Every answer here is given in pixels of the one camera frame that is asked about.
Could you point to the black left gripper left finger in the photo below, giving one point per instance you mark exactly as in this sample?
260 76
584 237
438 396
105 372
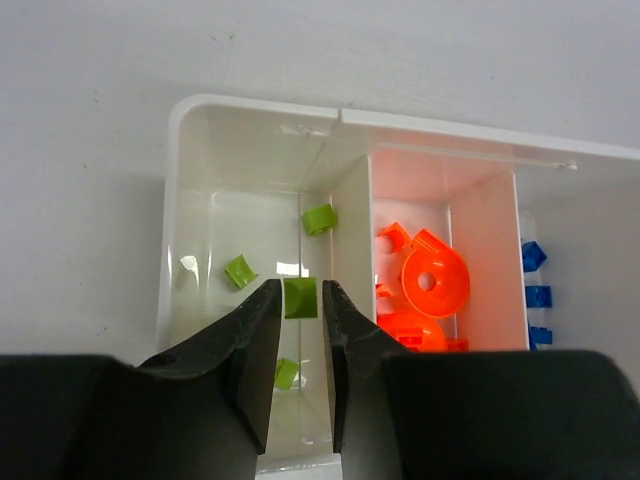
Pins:
198 410

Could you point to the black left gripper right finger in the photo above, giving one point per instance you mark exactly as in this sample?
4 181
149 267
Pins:
397 414

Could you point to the orange dome lego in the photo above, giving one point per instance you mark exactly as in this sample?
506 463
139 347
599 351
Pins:
434 277
413 330

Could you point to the green square lego brick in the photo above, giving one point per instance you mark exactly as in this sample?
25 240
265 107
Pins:
319 219

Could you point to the small blue lego brick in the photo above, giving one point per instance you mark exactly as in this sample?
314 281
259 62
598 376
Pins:
538 296

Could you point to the small blue lego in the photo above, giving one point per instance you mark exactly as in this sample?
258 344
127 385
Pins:
533 256

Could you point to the orange small lego brick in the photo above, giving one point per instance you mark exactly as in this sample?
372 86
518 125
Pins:
457 345

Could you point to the orange small flat lego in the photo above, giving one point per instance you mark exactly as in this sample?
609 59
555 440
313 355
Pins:
383 291

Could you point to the green arch lego piece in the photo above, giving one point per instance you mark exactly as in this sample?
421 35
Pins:
239 272

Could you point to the green lego brick left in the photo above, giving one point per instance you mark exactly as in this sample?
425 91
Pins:
301 299

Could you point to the blue sloped lego brick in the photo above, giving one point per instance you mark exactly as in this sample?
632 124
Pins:
539 336

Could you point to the orange arch lego piece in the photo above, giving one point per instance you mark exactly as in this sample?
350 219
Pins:
396 235

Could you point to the white divided plastic container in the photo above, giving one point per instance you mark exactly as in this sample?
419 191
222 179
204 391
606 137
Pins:
241 173

